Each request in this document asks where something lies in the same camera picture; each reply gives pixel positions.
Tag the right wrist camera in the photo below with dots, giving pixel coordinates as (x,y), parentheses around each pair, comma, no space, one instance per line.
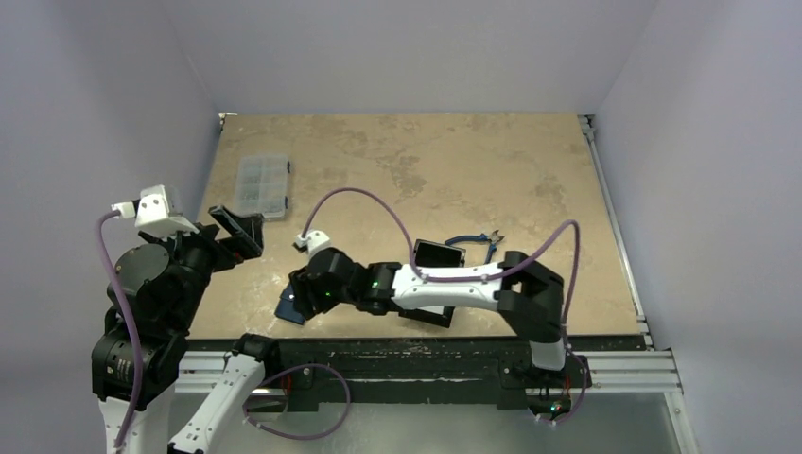
(311,242)

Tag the black plastic tray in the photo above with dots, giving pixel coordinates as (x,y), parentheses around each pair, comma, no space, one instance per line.
(429,254)

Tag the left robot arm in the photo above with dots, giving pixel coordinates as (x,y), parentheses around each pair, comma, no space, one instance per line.
(156,289)

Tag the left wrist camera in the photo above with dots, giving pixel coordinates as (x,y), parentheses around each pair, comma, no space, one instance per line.
(157,212)

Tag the clear plastic organizer box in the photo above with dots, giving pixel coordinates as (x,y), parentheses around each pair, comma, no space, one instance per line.
(261,186)

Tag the blue card holder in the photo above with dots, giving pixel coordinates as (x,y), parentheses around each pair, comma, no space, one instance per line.
(285,310)

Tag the blue handled pliers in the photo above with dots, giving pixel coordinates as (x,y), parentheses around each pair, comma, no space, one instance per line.
(491,240)

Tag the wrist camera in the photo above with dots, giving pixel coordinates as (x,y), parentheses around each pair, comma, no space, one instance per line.
(157,212)
(311,242)

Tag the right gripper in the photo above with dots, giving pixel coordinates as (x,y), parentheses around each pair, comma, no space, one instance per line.
(304,299)

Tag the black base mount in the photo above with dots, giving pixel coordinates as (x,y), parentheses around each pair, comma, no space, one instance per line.
(451,371)

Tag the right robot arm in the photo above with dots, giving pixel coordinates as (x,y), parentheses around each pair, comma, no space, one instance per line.
(528,296)

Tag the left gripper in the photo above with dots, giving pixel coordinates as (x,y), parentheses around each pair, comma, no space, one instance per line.
(245,235)

